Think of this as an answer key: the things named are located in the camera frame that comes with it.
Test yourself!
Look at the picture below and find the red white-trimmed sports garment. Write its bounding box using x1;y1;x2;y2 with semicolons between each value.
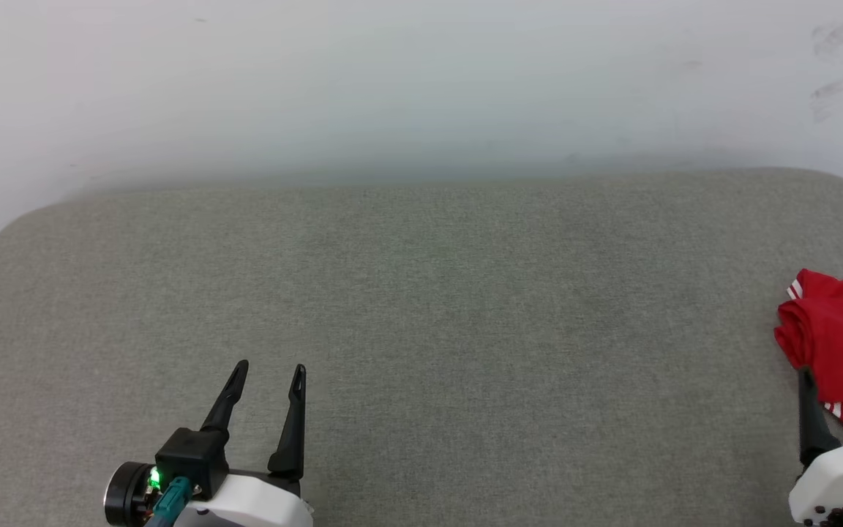
773;268;843;441

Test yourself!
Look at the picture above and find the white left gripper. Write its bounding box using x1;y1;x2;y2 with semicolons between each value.
171;359;315;527

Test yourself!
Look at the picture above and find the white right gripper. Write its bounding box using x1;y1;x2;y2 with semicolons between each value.
788;366;843;527

